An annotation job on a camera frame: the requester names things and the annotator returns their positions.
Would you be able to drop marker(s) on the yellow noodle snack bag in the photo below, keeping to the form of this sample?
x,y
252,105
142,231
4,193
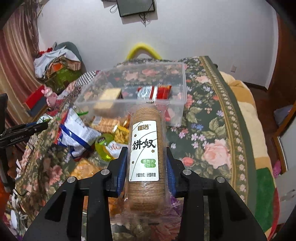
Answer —
x,y
121,135

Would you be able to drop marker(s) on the orange cracker pack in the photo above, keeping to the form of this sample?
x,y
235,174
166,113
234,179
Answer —
x,y
104,125

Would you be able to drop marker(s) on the red box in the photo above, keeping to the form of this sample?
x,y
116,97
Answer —
x,y
34,97

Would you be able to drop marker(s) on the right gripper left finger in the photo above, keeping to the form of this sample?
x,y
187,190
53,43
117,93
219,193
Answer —
x,y
116,180

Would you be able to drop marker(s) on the round biscuit roll pack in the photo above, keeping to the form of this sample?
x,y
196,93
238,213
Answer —
x,y
146,184

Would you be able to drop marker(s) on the red white snack packet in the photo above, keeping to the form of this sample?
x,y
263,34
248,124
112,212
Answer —
x,y
153,92

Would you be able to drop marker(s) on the pink plush toy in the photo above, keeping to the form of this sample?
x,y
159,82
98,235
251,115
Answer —
x,y
51,97

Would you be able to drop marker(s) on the wall mounted black television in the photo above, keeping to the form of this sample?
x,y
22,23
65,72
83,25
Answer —
x,y
135,7

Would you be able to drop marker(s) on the striped red curtain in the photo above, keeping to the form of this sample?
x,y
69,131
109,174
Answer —
x,y
19,47

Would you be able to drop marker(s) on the white blue snack bag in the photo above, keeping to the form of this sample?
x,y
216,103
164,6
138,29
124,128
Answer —
x,y
75,135

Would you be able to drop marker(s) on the pile of clothes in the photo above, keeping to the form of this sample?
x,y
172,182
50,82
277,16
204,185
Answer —
x,y
60,66

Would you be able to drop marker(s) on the beige yellow blanket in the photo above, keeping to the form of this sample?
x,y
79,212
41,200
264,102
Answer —
x,y
267,201

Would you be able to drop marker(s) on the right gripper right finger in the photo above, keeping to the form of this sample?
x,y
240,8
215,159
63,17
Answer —
x,y
174,168

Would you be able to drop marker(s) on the floral green bedspread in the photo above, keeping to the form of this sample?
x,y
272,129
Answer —
x,y
66,198

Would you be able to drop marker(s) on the green jelly cup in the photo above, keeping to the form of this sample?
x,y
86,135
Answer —
x,y
101,144

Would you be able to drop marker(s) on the yellow curved foam tube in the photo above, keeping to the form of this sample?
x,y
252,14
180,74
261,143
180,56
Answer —
x,y
142,47

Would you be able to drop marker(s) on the clear plastic storage box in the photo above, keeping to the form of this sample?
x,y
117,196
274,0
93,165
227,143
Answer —
x,y
129,77

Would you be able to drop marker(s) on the square cracker pack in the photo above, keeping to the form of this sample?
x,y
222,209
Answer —
x,y
106,100

